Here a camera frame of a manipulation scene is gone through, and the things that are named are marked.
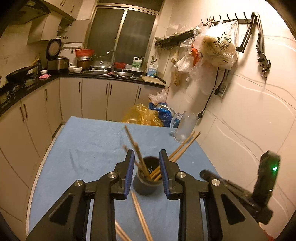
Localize black wall shelf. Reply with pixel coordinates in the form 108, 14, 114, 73
154, 30, 195, 47

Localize range hood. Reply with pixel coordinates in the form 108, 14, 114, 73
14, 0, 51, 24

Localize plastic bag of bread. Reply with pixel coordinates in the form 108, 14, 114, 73
200, 20, 238, 69

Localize beige wall cabinet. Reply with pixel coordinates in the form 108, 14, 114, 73
27, 16, 62, 44

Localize wall socket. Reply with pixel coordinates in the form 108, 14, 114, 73
218, 83, 228, 98

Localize gas stove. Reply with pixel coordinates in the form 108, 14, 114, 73
0, 79, 37, 98

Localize bunch of wooden chopsticks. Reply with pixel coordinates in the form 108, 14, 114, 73
114, 125, 201, 241

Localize yellow plastic bag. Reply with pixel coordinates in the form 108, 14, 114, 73
122, 103, 163, 127

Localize rice cooker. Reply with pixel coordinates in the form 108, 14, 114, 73
46, 39, 70, 71

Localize glass pot lid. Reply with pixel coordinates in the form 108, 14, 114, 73
94, 55, 111, 70

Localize blue table cloth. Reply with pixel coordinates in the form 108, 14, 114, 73
26, 116, 220, 241

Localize black power cable with plug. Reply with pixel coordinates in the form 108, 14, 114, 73
197, 67, 228, 119

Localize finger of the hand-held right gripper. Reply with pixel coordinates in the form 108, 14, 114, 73
200, 170, 255, 202

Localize sink faucet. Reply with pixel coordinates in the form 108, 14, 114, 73
107, 50, 116, 72

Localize upper kitchen cabinets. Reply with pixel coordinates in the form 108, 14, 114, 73
39, 0, 84, 20

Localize clear glass pitcher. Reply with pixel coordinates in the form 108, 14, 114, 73
170, 111, 199, 143

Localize wall hook rack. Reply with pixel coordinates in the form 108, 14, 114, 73
201, 11, 255, 26

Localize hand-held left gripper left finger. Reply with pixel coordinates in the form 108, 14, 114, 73
25, 149, 135, 241

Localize hanging clear plastic bags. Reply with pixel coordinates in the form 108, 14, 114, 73
171, 23, 208, 86

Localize white jug blue label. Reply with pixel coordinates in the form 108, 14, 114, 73
147, 62, 158, 77

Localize black perforated chopstick holder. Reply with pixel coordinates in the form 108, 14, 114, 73
133, 156, 163, 195

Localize white plastic bag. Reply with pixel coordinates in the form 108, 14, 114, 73
148, 89, 169, 105

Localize large red basin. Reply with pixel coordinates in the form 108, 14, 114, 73
75, 49, 95, 58

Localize black wok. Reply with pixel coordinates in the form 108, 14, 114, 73
6, 58, 40, 82

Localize lower kitchen cabinets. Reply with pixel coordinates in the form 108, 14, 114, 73
0, 77, 163, 232

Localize kitchen cabinets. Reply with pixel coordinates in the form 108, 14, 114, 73
39, 0, 84, 20
0, 77, 163, 232

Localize wooden cutting board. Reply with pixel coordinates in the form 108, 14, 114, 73
141, 75, 166, 85

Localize black kitchen counter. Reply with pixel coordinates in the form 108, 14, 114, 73
0, 70, 166, 116

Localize white jug green label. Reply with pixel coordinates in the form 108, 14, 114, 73
132, 57, 144, 70

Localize kitchen window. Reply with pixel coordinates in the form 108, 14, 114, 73
83, 0, 162, 70

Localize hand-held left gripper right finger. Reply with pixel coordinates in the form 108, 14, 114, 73
159, 149, 269, 241

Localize blue plastic bag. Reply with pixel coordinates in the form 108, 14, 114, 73
148, 102, 178, 127

